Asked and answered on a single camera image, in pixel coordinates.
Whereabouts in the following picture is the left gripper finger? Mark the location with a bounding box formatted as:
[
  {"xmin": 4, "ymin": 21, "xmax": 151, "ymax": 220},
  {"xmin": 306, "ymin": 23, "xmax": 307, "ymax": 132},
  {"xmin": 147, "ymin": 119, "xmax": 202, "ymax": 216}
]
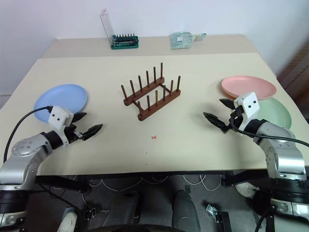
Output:
[
  {"xmin": 81, "ymin": 124, "xmax": 104, "ymax": 142},
  {"xmin": 71, "ymin": 112, "xmax": 87, "ymax": 123}
]

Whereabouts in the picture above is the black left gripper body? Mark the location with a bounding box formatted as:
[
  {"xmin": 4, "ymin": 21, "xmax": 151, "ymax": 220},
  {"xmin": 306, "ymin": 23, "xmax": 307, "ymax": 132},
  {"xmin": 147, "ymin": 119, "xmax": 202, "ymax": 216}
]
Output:
[{"xmin": 64, "ymin": 122, "xmax": 84, "ymax": 145}]

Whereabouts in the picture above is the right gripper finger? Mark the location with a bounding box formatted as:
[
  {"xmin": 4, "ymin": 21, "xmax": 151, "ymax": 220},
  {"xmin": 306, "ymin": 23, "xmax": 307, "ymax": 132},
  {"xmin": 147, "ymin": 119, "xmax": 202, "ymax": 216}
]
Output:
[
  {"xmin": 203, "ymin": 112, "xmax": 228, "ymax": 133},
  {"xmin": 219, "ymin": 98, "xmax": 235, "ymax": 110}
]

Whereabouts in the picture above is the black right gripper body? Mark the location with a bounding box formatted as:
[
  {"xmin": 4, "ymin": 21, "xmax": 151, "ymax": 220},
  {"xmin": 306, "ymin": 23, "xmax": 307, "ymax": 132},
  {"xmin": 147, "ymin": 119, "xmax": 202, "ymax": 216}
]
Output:
[{"xmin": 225, "ymin": 103, "xmax": 244, "ymax": 133}]

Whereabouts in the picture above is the wooden dish rack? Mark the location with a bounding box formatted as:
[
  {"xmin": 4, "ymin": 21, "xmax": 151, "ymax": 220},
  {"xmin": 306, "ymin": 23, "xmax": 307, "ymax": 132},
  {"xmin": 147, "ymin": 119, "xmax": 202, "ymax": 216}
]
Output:
[{"xmin": 120, "ymin": 62, "xmax": 182, "ymax": 122}]

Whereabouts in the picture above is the pink plate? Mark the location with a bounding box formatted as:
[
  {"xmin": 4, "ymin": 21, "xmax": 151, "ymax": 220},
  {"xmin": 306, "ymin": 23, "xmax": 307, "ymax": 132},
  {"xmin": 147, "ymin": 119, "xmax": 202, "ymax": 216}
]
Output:
[{"xmin": 221, "ymin": 75, "xmax": 277, "ymax": 101}]

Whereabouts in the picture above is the blue plate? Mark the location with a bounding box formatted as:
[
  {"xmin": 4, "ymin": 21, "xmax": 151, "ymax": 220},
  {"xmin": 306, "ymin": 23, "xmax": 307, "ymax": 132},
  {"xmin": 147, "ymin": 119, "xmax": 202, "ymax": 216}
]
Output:
[{"xmin": 33, "ymin": 84, "xmax": 88, "ymax": 124}]

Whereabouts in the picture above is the green plate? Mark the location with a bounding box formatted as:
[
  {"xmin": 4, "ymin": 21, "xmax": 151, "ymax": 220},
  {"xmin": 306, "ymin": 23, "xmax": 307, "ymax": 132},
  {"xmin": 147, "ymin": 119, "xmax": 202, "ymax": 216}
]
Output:
[{"xmin": 255, "ymin": 96, "xmax": 293, "ymax": 130}]

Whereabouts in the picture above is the white shoe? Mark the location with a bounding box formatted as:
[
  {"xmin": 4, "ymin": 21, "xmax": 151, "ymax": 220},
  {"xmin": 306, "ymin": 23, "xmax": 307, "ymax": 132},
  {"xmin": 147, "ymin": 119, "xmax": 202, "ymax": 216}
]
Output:
[{"xmin": 235, "ymin": 182, "xmax": 261, "ymax": 199}]

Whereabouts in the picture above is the green plastic packet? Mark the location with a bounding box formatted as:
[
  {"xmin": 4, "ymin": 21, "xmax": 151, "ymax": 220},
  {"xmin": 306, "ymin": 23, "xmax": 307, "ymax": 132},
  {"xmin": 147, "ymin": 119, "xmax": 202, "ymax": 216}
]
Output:
[{"xmin": 169, "ymin": 31, "xmax": 194, "ymax": 51}]

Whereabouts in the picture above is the green screwdriver bit set case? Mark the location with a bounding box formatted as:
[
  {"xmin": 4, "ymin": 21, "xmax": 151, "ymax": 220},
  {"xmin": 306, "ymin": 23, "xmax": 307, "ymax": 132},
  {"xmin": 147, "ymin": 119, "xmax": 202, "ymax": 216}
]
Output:
[{"xmin": 99, "ymin": 8, "xmax": 140, "ymax": 50}]

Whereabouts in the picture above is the white caster wheel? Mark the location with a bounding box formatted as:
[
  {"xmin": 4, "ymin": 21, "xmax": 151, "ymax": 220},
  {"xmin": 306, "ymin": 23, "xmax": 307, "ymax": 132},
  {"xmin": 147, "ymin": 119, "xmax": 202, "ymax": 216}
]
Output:
[{"xmin": 57, "ymin": 211, "xmax": 78, "ymax": 232}]

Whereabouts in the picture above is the dark rounded leg shape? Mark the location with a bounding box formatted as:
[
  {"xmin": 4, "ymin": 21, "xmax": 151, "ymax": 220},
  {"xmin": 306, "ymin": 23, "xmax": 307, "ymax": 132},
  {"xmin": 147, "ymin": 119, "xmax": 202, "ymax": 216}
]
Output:
[{"xmin": 172, "ymin": 189, "xmax": 201, "ymax": 232}]

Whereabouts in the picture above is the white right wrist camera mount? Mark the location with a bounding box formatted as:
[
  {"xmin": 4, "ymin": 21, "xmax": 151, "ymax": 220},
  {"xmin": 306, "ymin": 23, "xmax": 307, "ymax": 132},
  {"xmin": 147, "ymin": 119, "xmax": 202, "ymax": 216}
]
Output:
[{"xmin": 233, "ymin": 91, "xmax": 260, "ymax": 132}]

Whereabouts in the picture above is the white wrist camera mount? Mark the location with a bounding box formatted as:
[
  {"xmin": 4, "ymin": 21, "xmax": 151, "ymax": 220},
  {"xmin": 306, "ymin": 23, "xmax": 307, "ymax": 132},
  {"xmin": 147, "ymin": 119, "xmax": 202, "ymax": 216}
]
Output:
[
  {"xmin": 47, "ymin": 105, "xmax": 74, "ymax": 146},
  {"xmin": 233, "ymin": 91, "xmax": 260, "ymax": 132}
]

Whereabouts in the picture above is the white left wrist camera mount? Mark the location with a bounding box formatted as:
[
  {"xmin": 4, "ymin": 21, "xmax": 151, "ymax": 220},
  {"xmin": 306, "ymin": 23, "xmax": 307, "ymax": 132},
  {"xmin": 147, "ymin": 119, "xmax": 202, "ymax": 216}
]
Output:
[{"xmin": 47, "ymin": 105, "xmax": 74, "ymax": 146}]

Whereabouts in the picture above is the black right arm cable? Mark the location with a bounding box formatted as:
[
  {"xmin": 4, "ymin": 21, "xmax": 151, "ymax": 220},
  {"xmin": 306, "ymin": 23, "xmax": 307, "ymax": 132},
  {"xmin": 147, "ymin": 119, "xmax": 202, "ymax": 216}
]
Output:
[{"xmin": 229, "ymin": 113, "xmax": 309, "ymax": 147}]

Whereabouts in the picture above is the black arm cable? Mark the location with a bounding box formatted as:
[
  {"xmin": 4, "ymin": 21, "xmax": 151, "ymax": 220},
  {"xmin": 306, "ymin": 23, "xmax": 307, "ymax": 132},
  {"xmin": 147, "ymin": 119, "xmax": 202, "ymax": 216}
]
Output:
[
  {"xmin": 229, "ymin": 113, "xmax": 309, "ymax": 147},
  {"xmin": 2, "ymin": 105, "xmax": 53, "ymax": 167}
]

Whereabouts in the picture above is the white cable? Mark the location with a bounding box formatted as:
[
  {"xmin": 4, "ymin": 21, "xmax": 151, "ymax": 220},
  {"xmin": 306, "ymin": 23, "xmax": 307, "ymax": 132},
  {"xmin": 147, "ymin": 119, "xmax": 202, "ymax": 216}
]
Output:
[
  {"xmin": 88, "ymin": 175, "xmax": 169, "ymax": 193},
  {"xmin": 183, "ymin": 174, "xmax": 223, "ymax": 192}
]

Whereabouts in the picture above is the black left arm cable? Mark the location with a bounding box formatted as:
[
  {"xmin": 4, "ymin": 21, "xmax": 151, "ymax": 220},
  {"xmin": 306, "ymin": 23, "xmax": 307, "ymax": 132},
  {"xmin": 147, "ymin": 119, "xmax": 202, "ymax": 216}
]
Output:
[{"xmin": 2, "ymin": 105, "xmax": 53, "ymax": 167}]

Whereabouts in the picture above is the black table frame beam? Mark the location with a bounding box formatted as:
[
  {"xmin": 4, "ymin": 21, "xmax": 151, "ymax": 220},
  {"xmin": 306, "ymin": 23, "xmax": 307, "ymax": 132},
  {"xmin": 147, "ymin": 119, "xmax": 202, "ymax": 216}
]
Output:
[{"xmin": 35, "ymin": 170, "xmax": 269, "ymax": 193}]

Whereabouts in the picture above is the metal caster bracket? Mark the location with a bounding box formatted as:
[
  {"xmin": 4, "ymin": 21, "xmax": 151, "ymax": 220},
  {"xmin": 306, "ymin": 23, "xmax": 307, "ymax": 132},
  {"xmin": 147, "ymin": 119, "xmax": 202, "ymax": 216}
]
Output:
[{"xmin": 206, "ymin": 203, "xmax": 218, "ymax": 216}]

